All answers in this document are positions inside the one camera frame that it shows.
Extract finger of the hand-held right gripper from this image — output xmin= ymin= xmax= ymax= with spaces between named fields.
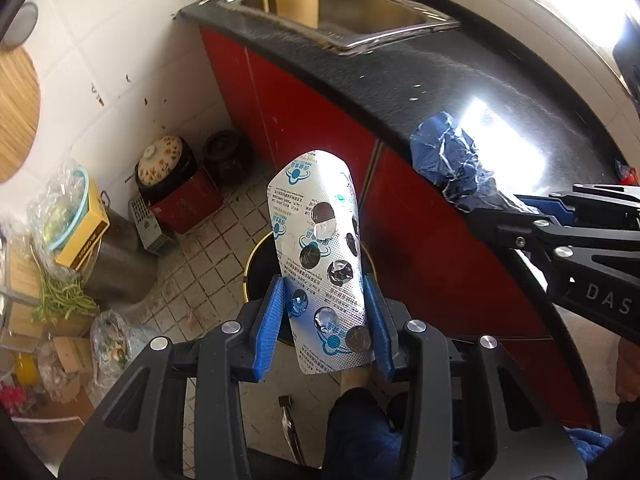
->
xmin=466 ymin=207 xmax=577 ymax=282
xmin=514 ymin=184 xmax=640 ymax=232

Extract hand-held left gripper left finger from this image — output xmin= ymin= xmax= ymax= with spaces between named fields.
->
xmin=59 ymin=275 xmax=287 ymax=480

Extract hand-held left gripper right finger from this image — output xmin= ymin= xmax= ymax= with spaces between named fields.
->
xmin=362 ymin=273 xmax=588 ymax=480

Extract black bin with gold rim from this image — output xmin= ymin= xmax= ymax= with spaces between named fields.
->
xmin=243 ymin=236 xmax=374 ymax=350

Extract silver pill blister pack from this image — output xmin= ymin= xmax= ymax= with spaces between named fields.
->
xmin=266 ymin=148 xmax=373 ymax=375

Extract blue plastic wrapper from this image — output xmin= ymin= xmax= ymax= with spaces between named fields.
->
xmin=410 ymin=112 xmax=543 ymax=214

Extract person's right hand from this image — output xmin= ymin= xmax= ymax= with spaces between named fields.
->
xmin=616 ymin=335 xmax=640 ymax=413

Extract metal tool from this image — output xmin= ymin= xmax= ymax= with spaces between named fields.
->
xmin=277 ymin=395 xmax=307 ymax=465

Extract person's left leg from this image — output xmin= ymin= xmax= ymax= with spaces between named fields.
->
xmin=320 ymin=370 xmax=453 ymax=480

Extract person's leg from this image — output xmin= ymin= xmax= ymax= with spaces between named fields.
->
xmin=320 ymin=370 xmax=453 ymax=480
xmin=564 ymin=426 xmax=614 ymax=467

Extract red box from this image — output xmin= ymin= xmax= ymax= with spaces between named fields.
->
xmin=149 ymin=169 xmax=225 ymax=235

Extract grey plastic basket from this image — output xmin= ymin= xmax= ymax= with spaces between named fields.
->
xmin=128 ymin=196 xmax=180 ymax=257

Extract plastic bag of vegetable scraps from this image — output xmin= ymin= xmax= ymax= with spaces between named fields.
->
xmin=90 ymin=309 xmax=152 ymax=397

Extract large metal pot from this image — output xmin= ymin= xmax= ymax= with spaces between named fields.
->
xmin=80 ymin=191 xmax=159 ymax=307

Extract person's right leg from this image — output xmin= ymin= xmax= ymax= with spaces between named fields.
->
xmin=564 ymin=426 xmax=614 ymax=467

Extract dark brown jar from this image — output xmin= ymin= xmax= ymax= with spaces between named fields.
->
xmin=202 ymin=130 xmax=253 ymax=192

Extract brown cardboard box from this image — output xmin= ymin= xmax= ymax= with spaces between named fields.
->
xmin=39 ymin=336 xmax=97 ymax=404

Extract clay pot with floral lid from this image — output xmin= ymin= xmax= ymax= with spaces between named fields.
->
xmin=135 ymin=135 xmax=199 ymax=206

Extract yellow cardboard box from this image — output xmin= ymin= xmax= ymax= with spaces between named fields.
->
xmin=54 ymin=176 xmax=110 ymax=269

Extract bunch of green beans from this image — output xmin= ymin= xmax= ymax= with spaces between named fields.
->
xmin=31 ymin=269 xmax=99 ymax=324

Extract red kitchen cabinet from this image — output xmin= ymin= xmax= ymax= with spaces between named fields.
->
xmin=199 ymin=26 xmax=602 ymax=428

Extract green plastic basin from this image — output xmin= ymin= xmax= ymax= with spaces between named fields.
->
xmin=46 ymin=166 xmax=92 ymax=252

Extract orange bottle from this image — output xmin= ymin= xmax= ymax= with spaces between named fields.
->
xmin=12 ymin=354 xmax=40 ymax=387

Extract steel kitchen sink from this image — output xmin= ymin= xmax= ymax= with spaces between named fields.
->
xmin=216 ymin=0 xmax=462 ymax=57

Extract yellow plastic pitcher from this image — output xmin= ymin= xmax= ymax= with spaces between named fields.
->
xmin=261 ymin=0 xmax=321 ymax=30

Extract round wooden board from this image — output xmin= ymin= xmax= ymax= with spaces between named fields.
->
xmin=0 ymin=46 xmax=41 ymax=184

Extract grey round wall fixture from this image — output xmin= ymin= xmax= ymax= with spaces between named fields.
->
xmin=0 ymin=2 xmax=39 ymax=52

